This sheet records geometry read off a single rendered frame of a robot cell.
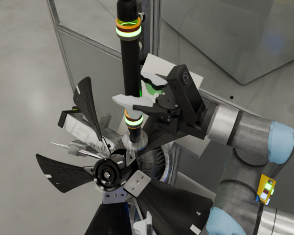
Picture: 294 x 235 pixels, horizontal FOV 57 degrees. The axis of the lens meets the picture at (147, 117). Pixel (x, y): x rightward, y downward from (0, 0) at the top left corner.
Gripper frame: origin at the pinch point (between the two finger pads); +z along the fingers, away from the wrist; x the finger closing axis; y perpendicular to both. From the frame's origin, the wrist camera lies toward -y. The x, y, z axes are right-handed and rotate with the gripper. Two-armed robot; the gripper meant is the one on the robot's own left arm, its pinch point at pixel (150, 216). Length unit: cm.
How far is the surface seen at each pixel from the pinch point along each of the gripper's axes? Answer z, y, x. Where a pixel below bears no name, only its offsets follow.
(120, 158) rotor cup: 18.3, 9.4, -7.2
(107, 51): 114, 27, 16
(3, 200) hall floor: 56, 125, 105
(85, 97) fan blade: 37.2, 20.8, -20.1
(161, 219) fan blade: -1.2, -3.4, 0.3
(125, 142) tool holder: 9.8, 3.7, -29.1
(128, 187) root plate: 9.4, 7.1, -2.5
